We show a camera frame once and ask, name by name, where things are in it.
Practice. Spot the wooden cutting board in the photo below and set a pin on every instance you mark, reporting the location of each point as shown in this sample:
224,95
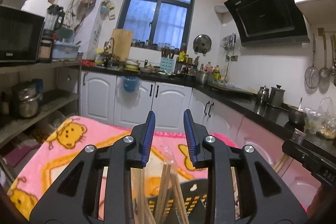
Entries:
122,44

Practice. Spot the yellow rimmed bowl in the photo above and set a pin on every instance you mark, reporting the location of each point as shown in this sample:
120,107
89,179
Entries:
132,64

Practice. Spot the stacked steel pots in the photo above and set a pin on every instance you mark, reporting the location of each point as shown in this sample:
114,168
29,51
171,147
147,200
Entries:
26,103

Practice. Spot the white base cabinets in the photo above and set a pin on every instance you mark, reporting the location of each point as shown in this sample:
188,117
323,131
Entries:
170,103

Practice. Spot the steel kettle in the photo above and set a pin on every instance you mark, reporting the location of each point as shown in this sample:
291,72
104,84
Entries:
263,95

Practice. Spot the steel lidded canister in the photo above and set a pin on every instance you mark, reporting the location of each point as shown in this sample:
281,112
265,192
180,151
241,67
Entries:
277,98

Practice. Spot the row of spice jars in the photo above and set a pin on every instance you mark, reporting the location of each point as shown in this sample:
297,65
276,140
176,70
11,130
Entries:
152,44

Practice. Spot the steel pot with spoon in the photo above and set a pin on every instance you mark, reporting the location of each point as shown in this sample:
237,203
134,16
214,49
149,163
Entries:
296,113

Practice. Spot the black plastic basket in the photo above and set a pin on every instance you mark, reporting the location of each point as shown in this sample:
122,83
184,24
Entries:
193,187

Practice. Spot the clear plastic food bag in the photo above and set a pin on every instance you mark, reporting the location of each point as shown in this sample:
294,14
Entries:
323,121

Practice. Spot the black range hood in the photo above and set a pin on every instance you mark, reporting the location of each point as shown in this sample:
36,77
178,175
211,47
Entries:
267,11

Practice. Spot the yellow bottle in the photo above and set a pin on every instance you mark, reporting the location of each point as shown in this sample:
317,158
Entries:
216,74

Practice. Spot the steel stock pot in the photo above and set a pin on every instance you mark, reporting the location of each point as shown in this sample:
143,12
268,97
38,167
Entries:
202,77

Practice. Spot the dark framed window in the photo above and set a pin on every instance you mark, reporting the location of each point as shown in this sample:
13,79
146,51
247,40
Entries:
157,8

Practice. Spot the blue plastic bag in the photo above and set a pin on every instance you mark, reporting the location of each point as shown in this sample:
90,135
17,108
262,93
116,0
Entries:
130,85

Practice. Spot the metal sink faucet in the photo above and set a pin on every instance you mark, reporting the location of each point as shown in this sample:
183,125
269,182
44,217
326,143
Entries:
110,43

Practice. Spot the wall power outlet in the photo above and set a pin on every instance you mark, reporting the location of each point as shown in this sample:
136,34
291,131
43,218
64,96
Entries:
233,58

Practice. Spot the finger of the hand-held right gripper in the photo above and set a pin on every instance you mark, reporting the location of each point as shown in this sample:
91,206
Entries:
302,158

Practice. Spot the steel slotted ladle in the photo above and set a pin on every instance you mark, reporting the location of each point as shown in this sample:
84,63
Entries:
324,72

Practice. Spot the light blue dish box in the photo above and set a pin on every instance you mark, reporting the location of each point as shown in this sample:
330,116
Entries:
65,50

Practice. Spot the black microwave oven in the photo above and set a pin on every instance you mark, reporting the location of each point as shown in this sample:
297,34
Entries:
18,35

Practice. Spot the black kitchen countertop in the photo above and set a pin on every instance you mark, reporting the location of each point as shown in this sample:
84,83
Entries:
249,103

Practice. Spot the pink bear printed blanket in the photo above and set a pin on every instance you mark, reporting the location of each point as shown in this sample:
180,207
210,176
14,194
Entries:
78,140

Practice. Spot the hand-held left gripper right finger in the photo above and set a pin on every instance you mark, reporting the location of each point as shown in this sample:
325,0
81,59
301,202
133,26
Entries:
190,140

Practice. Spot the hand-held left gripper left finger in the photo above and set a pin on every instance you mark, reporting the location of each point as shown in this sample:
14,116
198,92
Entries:
147,140

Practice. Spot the wooden storage shelf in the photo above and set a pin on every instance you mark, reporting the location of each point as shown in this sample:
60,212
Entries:
57,98

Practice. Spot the black blender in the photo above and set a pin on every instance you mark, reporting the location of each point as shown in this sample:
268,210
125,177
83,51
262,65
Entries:
52,22

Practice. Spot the steel pot lid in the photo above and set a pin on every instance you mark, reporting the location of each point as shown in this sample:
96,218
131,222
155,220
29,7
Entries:
202,43

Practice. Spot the light blue knife block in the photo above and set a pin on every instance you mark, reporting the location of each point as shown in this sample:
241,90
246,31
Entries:
168,64

